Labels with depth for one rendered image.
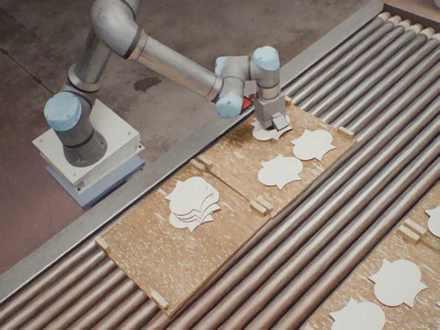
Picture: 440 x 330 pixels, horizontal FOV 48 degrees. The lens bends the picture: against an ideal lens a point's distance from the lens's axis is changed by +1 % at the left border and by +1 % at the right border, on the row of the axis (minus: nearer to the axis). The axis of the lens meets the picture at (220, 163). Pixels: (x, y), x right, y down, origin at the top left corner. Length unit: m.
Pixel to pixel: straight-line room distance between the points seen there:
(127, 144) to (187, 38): 2.24
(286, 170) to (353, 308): 0.49
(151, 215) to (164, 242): 0.11
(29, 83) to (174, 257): 2.74
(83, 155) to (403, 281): 1.06
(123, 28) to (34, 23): 3.36
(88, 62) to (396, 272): 1.08
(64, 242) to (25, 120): 2.12
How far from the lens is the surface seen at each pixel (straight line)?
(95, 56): 1.57
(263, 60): 1.47
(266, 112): 1.59
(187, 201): 1.49
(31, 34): 4.53
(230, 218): 1.47
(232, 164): 1.60
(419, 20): 2.22
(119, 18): 1.34
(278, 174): 1.55
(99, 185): 1.76
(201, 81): 1.38
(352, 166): 1.61
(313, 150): 1.61
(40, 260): 1.60
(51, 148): 1.86
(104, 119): 1.86
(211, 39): 3.83
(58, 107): 1.63
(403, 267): 1.39
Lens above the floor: 2.13
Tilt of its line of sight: 48 degrees down
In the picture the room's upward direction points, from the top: 11 degrees counter-clockwise
